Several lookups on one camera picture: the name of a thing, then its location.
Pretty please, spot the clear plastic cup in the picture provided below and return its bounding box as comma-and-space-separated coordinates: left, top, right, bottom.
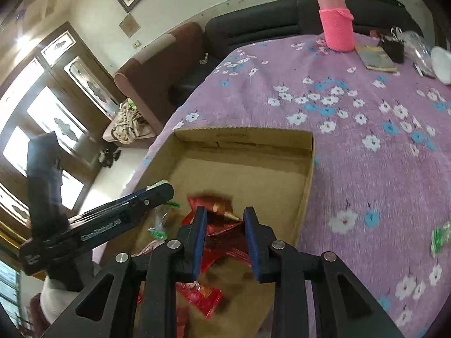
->
400, 31, 435, 78

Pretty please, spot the patterned bag on stool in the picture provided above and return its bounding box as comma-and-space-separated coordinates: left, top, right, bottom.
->
111, 98, 154, 144

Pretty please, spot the cardboard box tray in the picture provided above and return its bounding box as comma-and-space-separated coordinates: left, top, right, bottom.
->
127, 128, 315, 337

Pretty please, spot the red foil snack bag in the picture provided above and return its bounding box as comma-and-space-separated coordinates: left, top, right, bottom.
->
182, 193, 251, 273

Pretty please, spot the wooden glass door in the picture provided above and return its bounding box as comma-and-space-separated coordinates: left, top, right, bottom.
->
1, 22, 125, 242

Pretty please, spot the small red snack packet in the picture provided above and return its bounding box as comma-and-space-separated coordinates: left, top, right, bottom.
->
176, 282, 222, 319

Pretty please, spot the green clear candy packet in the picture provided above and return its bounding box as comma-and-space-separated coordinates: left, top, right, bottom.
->
147, 201, 180, 240

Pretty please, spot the clear green-edged snack bag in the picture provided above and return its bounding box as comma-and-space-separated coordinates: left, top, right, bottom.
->
430, 221, 451, 258

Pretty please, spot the small black box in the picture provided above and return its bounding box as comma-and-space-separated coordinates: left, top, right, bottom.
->
380, 37, 404, 63

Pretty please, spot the purple floral tablecloth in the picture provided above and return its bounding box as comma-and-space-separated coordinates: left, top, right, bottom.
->
125, 36, 450, 337

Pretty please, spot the small grey notebook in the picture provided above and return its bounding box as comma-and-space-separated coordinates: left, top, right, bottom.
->
355, 45, 397, 72

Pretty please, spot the pink sleeved bottle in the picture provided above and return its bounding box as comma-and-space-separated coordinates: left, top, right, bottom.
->
317, 0, 355, 53

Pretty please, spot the white plastic jar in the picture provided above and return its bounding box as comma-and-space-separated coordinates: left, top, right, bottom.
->
430, 46, 451, 86

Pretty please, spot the brown armchair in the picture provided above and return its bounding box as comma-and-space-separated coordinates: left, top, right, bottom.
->
113, 22, 205, 134

